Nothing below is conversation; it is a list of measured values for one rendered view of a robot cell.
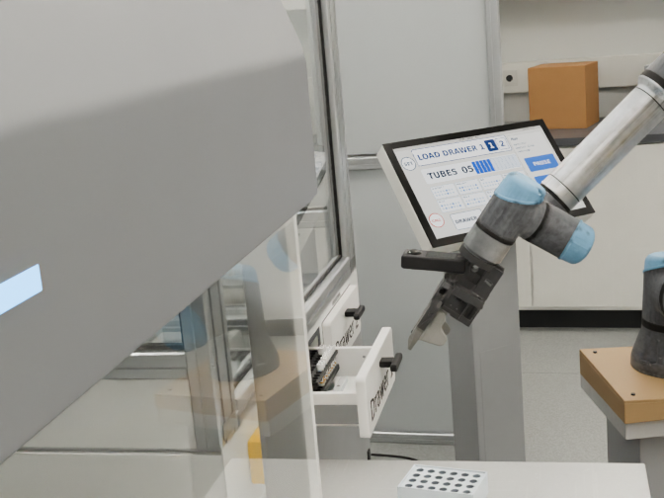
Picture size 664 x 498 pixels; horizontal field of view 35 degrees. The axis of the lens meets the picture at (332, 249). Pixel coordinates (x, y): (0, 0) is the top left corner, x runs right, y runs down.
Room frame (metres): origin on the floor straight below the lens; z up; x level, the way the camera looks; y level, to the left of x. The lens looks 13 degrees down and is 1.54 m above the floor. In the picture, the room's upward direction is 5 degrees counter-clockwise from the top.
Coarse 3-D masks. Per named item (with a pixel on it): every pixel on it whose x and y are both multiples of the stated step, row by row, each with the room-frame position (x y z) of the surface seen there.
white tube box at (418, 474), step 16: (416, 464) 1.58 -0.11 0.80; (416, 480) 1.53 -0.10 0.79; (432, 480) 1.53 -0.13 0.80; (448, 480) 1.52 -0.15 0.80; (464, 480) 1.53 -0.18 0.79; (480, 480) 1.51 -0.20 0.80; (400, 496) 1.51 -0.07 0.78; (416, 496) 1.50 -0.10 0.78; (432, 496) 1.49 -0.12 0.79; (448, 496) 1.48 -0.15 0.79; (464, 496) 1.47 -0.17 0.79; (480, 496) 1.50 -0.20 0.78
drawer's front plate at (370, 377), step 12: (384, 336) 1.88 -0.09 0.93; (372, 348) 1.81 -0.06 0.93; (384, 348) 1.85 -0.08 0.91; (372, 360) 1.75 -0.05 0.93; (360, 372) 1.69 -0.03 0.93; (372, 372) 1.72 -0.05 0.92; (384, 372) 1.84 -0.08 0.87; (360, 384) 1.66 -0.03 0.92; (372, 384) 1.71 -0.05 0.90; (360, 396) 1.66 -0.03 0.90; (372, 396) 1.70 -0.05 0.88; (384, 396) 1.82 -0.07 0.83; (360, 408) 1.66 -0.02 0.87; (372, 408) 1.69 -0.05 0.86; (360, 420) 1.66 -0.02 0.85; (372, 420) 1.69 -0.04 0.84; (360, 432) 1.66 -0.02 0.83; (372, 432) 1.68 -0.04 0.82
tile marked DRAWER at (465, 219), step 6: (468, 210) 2.54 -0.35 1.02; (474, 210) 2.54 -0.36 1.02; (480, 210) 2.55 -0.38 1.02; (456, 216) 2.51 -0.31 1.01; (462, 216) 2.52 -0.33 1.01; (468, 216) 2.53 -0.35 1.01; (474, 216) 2.53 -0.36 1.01; (456, 222) 2.50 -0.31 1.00; (462, 222) 2.51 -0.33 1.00; (468, 222) 2.51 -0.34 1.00; (456, 228) 2.49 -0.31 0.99; (462, 228) 2.49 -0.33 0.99
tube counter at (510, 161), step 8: (480, 160) 2.67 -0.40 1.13; (488, 160) 2.68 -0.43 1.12; (496, 160) 2.68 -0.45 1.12; (504, 160) 2.69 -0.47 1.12; (512, 160) 2.70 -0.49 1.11; (464, 168) 2.63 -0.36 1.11; (472, 168) 2.64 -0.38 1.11; (480, 168) 2.65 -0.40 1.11; (488, 168) 2.66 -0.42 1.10; (496, 168) 2.67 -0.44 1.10; (504, 168) 2.67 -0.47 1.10; (512, 168) 2.68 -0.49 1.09; (464, 176) 2.61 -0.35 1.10
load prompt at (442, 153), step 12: (444, 144) 2.67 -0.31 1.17; (456, 144) 2.68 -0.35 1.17; (468, 144) 2.69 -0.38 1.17; (480, 144) 2.71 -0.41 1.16; (492, 144) 2.72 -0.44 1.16; (504, 144) 2.73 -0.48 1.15; (420, 156) 2.61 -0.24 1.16; (432, 156) 2.62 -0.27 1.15; (444, 156) 2.64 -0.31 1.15; (456, 156) 2.65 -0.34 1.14; (468, 156) 2.66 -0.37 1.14
